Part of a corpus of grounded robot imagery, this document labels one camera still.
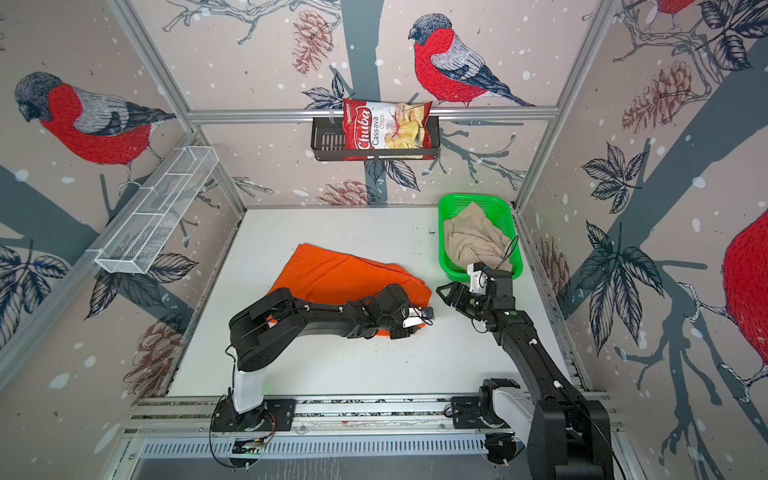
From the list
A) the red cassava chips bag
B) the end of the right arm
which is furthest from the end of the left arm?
the red cassava chips bag

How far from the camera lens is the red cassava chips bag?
87cm

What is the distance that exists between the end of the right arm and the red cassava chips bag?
431 mm

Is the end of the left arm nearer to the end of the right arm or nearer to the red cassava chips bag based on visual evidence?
the end of the right arm

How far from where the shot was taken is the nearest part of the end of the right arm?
0.66 metres
